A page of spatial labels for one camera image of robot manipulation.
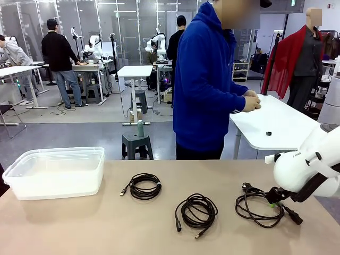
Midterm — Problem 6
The large white table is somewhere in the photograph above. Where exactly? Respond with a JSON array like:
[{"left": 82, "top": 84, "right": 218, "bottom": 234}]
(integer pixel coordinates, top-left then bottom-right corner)
[{"left": 228, "top": 94, "right": 324, "bottom": 160}]

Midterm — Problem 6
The man in grey hoodie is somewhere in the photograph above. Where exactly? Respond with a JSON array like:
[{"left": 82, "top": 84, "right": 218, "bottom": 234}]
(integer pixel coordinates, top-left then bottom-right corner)
[{"left": 0, "top": 34, "right": 36, "bottom": 107}]

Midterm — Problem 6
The person in blue hoodie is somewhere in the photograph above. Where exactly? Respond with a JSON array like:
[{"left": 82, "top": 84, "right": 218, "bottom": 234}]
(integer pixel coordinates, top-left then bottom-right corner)
[{"left": 172, "top": 0, "right": 262, "bottom": 160}]

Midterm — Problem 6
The man in black sweater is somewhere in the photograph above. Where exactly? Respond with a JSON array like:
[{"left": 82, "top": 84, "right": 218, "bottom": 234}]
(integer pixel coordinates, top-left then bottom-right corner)
[{"left": 166, "top": 15, "right": 186, "bottom": 108}]

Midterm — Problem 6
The right arm black cable sleeve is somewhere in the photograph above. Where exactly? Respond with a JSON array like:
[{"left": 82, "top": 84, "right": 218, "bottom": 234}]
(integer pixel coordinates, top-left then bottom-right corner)
[{"left": 289, "top": 169, "right": 340, "bottom": 203}]

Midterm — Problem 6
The clear plastic storage bin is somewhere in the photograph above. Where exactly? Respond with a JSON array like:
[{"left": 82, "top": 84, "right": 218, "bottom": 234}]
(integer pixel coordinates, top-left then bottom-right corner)
[{"left": 2, "top": 146, "right": 106, "bottom": 201}]

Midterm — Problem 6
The wooden shoe rack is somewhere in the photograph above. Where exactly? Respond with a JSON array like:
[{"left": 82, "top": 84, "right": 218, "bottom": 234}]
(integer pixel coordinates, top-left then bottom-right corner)
[{"left": 232, "top": 61, "right": 250, "bottom": 82}]

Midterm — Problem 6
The red shawl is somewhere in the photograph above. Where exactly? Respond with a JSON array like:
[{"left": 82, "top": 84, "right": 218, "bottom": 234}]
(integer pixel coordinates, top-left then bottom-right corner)
[{"left": 261, "top": 25, "right": 324, "bottom": 100}]

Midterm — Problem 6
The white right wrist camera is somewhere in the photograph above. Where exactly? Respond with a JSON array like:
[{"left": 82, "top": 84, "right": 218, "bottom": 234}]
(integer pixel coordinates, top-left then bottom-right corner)
[{"left": 265, "top": 153, "right": 282, "bottom": 164}]

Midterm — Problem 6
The clothes rack with garments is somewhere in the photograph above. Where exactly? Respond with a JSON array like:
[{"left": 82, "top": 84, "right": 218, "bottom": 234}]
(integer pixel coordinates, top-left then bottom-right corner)
[{"left": 318, "top": 29, "right": 340, "bottom": 63}]

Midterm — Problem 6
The workbench with robot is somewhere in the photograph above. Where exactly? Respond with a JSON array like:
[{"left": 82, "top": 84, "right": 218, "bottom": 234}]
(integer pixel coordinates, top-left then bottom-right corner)
[{"left": 42, "top": 59, "right": 115, "bottom": 106}]

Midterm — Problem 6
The man in black jacket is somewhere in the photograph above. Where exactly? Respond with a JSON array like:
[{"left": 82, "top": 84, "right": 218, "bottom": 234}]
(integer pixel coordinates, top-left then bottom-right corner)
[{"left": 41, "top": 18, "right": 89, "bottom": 109}]

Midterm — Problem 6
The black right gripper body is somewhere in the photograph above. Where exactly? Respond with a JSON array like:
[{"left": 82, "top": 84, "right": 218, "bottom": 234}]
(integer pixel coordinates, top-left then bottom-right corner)
[{"left": 266, "top": 187, "right": 289, "bottom": 204}]

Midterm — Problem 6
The black tripod stand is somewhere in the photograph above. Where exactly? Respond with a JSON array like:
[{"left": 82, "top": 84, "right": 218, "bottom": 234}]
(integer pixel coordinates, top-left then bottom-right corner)
[{"left": 264, "top": 29, "right": 283, "bottom": 96}]

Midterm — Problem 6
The black folding chair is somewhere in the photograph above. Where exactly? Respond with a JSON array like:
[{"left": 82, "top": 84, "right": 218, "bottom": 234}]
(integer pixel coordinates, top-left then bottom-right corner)
[{"left": 0, "top": 104, "right": 27, "bottom": 139}]

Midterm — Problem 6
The person's right hand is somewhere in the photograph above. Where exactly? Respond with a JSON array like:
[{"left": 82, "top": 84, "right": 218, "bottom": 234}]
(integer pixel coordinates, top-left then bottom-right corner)
[{"left": 243, "top": 97, "right": 262, "bottom": 113}]

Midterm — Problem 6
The small white standing desk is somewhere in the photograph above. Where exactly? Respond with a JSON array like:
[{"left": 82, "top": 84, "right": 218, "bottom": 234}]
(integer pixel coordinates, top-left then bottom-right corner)
[{"left": 116, "top": 65, "right": 154, "bottom": 126}]

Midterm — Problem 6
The dark grey plastic stool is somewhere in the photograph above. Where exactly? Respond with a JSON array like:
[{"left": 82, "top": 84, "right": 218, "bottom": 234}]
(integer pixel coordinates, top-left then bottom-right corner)
[{"left": 121, "top": 132, "right": 154, "bottom": 160}]

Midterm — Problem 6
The black USB extension cable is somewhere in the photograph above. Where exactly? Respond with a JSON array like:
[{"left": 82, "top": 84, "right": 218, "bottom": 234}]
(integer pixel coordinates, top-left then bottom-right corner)
[{"left": 174, "top": 193, "right": 219, "bottom": 239}]

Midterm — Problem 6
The mannequin in grey shirt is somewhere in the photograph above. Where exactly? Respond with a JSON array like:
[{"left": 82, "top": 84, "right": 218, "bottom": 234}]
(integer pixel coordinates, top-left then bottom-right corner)
[{"left": 286, "top": 7, "right": 325, "bottom": 112}]

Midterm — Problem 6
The long white desk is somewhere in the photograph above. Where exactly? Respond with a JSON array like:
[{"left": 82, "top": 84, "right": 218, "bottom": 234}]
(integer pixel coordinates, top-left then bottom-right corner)
[{"left": 0, "top": 65, "right": 50, "bottom": 109}]

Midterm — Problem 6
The black camera stand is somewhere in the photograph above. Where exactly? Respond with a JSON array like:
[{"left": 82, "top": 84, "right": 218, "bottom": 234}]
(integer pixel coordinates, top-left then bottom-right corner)
[{"left": 109, "top": 33, "right": 121, "bottom": 80}]

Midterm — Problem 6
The white cylindrical machine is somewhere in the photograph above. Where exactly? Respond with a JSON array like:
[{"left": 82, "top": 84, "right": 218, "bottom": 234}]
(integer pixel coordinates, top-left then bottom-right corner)
[{"left": 317, "top": 76, "right": 340, "bottom": 125}]

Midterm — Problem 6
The person's left forearm blue sleeve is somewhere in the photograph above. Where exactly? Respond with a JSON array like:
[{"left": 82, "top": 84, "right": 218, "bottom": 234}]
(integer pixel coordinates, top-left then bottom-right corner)
[{"left": 231, "top": 84, "right": 249, "bottom": 96}]

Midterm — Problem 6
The person's right forearm blue sleeve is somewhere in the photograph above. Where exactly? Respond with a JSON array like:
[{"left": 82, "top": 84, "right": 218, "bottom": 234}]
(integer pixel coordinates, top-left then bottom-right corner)
[{"left": 212, "top": 94, "right": 247, "bottom": 114}]

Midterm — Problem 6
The thin black USB cable coil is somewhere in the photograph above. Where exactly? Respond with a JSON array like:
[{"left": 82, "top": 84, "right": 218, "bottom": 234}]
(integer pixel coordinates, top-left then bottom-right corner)
[{"left": 119, "top": 173, "right": 163, "bottom": 200}]

